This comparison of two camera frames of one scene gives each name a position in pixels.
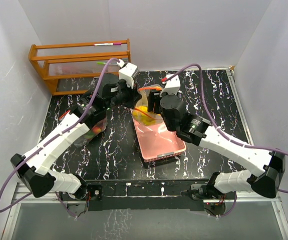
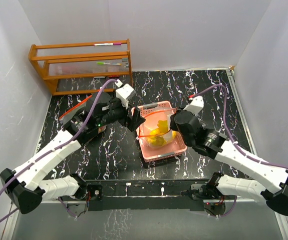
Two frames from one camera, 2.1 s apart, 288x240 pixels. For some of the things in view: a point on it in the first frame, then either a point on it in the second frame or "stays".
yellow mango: (142, 117) -> (157, 136)
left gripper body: (125, 95) -> (117, 112)
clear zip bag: (140, 112) -> (156, 130)
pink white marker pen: (108, 44) stays
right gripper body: (170, 127) -> (188, 141)
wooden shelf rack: (79, 60) stays
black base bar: (152, 194) stays
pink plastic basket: (156, 142) stays
